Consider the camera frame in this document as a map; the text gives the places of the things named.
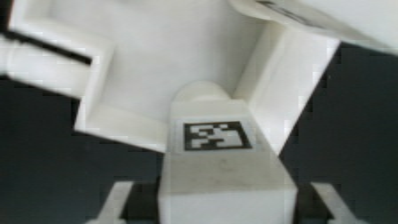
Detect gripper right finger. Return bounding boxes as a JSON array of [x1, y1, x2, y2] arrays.
[[294, 182, 363, 224]]

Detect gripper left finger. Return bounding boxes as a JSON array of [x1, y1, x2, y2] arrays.
[[86, 181, 161, 224]]

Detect white chair leg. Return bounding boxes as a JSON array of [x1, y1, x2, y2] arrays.
[[230, 0, 398, 56], [159, 81, 299, 224]]

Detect white chair seat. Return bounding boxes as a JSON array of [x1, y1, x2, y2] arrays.
[[8, 0, 340, 153]]

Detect white U-shaped obstacle fence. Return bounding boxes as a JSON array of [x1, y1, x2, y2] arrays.
[[0, 34, 91, 98]]

